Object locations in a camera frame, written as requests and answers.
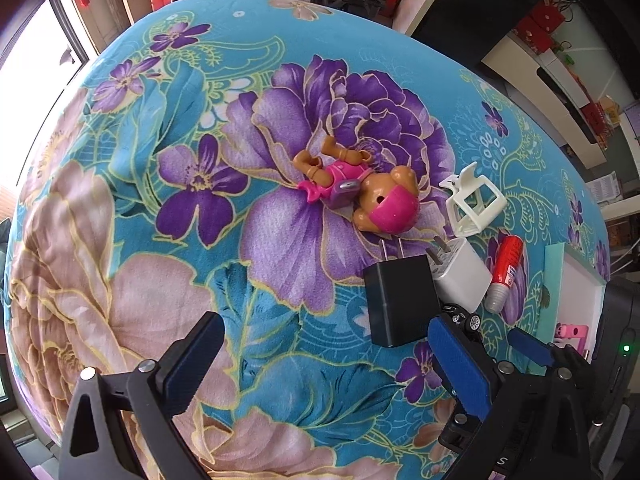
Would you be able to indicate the white plastic clip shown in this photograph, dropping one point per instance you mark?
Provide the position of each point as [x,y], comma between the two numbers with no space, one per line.
[472,205]

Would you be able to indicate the white television stand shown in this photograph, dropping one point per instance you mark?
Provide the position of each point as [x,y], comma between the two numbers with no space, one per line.
[550,85]

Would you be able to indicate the floral printed blanket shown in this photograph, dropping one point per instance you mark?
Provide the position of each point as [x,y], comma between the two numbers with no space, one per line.
[150,260]

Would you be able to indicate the white charger plug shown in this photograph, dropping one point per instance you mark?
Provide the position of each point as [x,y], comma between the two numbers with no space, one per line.
[462,272]

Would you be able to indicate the red glue bottle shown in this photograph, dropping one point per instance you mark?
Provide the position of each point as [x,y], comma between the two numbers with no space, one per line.
[507,265]

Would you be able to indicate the red gift bag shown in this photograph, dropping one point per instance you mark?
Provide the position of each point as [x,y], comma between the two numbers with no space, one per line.
[532,37]
[547,17]

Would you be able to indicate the teal cardboard box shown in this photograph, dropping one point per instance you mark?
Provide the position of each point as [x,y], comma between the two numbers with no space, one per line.
[552,280]

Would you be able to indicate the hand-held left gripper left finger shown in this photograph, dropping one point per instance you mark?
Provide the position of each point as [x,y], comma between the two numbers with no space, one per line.
[195,360]

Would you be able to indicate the black cabinet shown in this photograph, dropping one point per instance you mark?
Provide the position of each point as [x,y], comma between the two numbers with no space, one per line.
[475,15]

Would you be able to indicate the black charger plug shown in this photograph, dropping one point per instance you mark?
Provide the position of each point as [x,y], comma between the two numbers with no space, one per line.
[400,300]

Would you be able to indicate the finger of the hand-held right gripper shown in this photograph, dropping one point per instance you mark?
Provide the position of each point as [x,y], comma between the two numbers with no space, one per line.
[530,347]
[457,432]

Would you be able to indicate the pink fitness band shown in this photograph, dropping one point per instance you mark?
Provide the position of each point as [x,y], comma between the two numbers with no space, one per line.
[570,335]

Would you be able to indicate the pink toy dog figure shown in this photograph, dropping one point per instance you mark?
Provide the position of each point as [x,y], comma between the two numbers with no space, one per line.
[385,205]

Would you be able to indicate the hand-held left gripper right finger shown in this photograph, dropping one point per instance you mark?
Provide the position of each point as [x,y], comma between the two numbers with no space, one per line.
[460,365]

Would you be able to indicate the black toy car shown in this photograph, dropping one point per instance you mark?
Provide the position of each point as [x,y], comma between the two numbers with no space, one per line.
[462,320]

